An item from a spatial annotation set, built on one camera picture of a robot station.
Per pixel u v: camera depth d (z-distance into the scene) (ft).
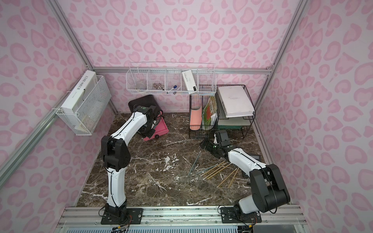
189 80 2.99
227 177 2.81
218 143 2.46
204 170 2.90
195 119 3.75
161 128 3.32
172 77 3.21
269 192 1.41
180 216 2.46
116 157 1.83
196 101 3.85
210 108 3.39
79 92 2.30
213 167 2.95
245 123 3.02
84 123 2.45
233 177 2.81
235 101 3.08
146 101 3.41
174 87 3.29
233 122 3.02
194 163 3.03
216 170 2.89
